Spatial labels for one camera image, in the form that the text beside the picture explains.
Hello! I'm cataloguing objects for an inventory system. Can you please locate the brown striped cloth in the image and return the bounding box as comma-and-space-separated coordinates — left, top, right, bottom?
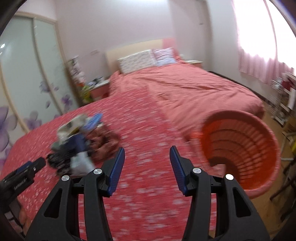
86, 124, 120, 163

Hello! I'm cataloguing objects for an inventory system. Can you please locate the black checkered cloth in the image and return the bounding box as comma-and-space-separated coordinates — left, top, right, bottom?
47, 150, 76, 177

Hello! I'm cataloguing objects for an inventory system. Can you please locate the blue tissue pack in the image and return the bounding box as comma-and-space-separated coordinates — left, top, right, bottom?
80, 113, 103, 132

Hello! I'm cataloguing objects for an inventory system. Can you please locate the white snack bag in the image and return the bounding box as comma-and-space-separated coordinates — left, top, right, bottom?
57, 114, 88, 143

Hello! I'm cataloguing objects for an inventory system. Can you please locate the orange plastic laundry basket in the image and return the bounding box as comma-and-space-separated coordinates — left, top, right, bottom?
190, 110, 281, 199

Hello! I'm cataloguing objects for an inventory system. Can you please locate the salmon pink duvet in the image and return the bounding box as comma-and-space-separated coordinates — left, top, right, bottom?
109, 61, 265, 140

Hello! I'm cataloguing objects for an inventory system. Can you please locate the pink white nightstand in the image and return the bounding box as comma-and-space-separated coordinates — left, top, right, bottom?
90, 79, 110, 101

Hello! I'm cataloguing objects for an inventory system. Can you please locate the floral sliding wardrobe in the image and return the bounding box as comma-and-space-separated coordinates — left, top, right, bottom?
1, 16, 79, 165

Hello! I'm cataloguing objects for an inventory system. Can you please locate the hanging plush toy organizer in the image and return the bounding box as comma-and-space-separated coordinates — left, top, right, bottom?
68, 56, 93, 105

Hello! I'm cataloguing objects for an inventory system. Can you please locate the far side nightstand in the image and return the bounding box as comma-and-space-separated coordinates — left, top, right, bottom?
185, 60, 203, 68

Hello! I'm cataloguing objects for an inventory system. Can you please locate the pink striped pillow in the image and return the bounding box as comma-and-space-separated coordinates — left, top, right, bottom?
153, 48, 177, 67

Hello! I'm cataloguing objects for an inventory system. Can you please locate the beige and pink headboard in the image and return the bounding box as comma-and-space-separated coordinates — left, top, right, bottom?
105, 38, 179, 74

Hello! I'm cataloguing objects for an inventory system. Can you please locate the white floral pillow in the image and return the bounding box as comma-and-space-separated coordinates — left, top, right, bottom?
117, 49, 157, 74

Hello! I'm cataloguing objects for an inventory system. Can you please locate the pink window curtain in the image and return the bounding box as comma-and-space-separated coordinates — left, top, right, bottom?
232, 1, 295, 84

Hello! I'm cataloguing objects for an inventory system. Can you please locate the white wire rack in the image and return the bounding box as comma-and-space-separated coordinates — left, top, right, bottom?
267, 80, 285, 124

